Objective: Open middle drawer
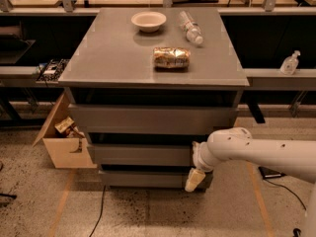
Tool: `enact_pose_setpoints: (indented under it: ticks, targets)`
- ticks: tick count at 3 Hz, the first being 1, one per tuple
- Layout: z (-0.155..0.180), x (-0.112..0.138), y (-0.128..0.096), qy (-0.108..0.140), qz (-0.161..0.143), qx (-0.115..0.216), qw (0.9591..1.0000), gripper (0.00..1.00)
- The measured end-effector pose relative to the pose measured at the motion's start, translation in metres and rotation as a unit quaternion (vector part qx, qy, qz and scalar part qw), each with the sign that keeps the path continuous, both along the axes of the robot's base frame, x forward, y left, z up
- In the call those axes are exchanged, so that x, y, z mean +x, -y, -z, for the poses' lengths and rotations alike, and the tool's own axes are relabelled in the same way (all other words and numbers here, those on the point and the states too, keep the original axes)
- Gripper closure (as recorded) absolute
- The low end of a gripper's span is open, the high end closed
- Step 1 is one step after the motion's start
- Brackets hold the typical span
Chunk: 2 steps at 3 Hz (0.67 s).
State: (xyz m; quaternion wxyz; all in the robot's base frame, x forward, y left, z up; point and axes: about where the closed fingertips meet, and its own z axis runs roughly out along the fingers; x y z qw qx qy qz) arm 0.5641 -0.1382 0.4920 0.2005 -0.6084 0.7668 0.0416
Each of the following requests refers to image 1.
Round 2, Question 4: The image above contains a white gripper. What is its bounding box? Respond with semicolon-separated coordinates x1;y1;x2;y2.
185;141;213;193

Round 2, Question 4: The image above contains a grey drawer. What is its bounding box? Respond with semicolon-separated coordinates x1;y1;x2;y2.
87;144;193;166
69;104;237;135
98;170;214;190

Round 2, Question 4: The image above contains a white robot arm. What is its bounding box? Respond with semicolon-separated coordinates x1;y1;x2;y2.
185;127;316;237

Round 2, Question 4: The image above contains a grey bottom drawer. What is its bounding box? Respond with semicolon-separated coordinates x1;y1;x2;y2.
98;170;214;190

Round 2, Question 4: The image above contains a grey drawer cabinet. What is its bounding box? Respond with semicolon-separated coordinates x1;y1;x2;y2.
57;7;250;194

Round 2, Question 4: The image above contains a grey top drawer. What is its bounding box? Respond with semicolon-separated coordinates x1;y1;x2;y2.
69;104;237;135

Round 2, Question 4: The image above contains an open cardboard box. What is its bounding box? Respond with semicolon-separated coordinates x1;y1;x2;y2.
33;93;97;169

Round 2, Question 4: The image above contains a black foot pedal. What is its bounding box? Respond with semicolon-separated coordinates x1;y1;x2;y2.
259;166;284;180

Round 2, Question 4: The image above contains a crumpled golden chip bag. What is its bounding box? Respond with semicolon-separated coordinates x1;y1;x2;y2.
153;47;191;68

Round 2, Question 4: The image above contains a packaged item in box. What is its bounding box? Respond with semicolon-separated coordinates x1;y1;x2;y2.
54;117;84;138

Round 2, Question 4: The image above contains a clear plastic water bottle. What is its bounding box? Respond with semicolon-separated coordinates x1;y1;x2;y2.
179;11;203;45

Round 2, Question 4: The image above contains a clear hand sanitizer bottle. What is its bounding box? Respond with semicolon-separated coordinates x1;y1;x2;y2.
280;50;300;75

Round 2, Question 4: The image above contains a white paper bowl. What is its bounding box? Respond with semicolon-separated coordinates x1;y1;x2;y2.
131;11;167;33

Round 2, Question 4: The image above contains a black keyboard device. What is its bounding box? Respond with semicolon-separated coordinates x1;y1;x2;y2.
38;59;68;82

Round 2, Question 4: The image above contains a black floor cable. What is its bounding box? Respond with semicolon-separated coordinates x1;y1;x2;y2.
88;185;107;237

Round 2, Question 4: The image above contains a black pedal cable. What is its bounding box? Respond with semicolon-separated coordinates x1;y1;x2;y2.
263;178;308;237

